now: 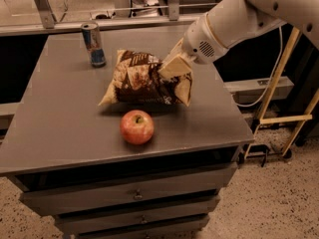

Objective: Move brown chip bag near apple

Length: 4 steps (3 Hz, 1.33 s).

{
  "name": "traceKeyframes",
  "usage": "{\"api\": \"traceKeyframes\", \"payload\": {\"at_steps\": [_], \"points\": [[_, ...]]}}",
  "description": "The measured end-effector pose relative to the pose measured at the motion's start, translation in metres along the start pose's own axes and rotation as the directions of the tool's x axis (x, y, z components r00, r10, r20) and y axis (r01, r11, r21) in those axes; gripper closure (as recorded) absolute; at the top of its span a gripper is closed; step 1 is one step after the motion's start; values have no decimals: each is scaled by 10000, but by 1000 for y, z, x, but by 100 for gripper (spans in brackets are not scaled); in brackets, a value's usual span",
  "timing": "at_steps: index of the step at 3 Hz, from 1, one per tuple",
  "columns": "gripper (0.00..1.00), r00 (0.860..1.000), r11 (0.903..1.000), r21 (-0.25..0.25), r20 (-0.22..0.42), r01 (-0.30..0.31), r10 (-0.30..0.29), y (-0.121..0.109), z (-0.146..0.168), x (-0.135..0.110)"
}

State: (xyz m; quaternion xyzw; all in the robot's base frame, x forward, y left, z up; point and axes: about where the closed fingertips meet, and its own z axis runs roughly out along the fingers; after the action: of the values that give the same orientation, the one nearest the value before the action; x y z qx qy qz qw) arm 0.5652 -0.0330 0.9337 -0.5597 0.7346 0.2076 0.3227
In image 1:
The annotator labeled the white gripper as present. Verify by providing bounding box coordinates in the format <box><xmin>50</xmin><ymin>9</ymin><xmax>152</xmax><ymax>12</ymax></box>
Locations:
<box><xmin>159</xmin><ymin>14</ymin><xmax>228</xmax><ymax>80</ymax></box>

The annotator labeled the brown chip bag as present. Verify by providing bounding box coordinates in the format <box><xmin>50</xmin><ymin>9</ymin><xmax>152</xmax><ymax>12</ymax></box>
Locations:
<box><xmin>100</xmin><ymin>50</ymin><xmax>192</xmax><ymax>107</ymax></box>

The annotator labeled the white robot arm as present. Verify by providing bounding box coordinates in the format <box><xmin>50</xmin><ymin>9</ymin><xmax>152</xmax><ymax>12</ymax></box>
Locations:
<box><xmin>159</xmin><ymin>0</ymin><xmax>319</xmax><ymax>80</ymax></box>

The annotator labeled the red apple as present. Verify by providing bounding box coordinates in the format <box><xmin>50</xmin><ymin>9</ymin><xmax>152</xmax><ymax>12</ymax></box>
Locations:
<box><xmin>120</xmin><ymin>110</ymin><xmax>155</xmax><ymax>145</ymax></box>

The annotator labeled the blue silver energy drink can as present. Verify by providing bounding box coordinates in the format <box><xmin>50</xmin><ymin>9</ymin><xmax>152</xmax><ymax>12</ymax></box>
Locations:
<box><xmin>81</xmin><ymin>22</ymin><xmax>106</xmax><ymax>68</ymax></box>

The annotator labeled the grey drawer cabinet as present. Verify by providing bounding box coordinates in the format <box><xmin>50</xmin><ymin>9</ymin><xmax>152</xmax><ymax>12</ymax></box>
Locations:
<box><xmin>0</xmin><ymin>24</ymin><xmax>256</xmax><ymax>239</ymax></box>

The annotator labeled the top grey drawer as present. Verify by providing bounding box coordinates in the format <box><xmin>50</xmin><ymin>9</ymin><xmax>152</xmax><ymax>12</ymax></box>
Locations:
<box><xmin>20</xmin><ymin>162</ymin><xmax>237</xmax><ymax>216</ymax></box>

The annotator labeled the grey drawer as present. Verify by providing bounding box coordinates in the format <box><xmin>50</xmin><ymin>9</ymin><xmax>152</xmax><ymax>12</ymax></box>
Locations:
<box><xmin>66</xmin><ymin>214</ymin><xmax>211</xmax><ymax>239</ymax></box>
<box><xmin>56</xmin><ymin>195</ymin><xmax>220</xmax><ymax>235</ymax></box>
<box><xmin>20</xmin><ymin>162</ymin><xmax>237</xmax><ymax>216</ymax></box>

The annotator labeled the bottom grey drawer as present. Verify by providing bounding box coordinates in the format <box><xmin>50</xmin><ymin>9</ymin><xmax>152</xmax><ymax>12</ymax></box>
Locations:
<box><xmin>66</xmin><ymin>214</ymin><xmax>211</xmax><ymax>239</ymax></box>

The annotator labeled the middle grey drawer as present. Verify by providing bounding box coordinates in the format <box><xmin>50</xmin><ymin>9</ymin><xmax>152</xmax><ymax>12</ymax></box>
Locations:
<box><xmin>56</xmin><ymin>195</ymin><xmax>220</xmax><ymax>235</ymax></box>

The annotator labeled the white cable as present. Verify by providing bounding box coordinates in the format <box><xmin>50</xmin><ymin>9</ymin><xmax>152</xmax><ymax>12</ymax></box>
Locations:
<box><xmin>234</xmin><ymin>26</ymin><xmax>284</xmax><ymax>109</ymax></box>

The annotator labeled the metal railing frame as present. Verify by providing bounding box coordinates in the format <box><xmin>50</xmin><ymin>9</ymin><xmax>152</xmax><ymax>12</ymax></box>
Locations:
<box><xmin>0</xmin><ymin>0</ymin><xmax>220</xmax><ymax>38</ymax></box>

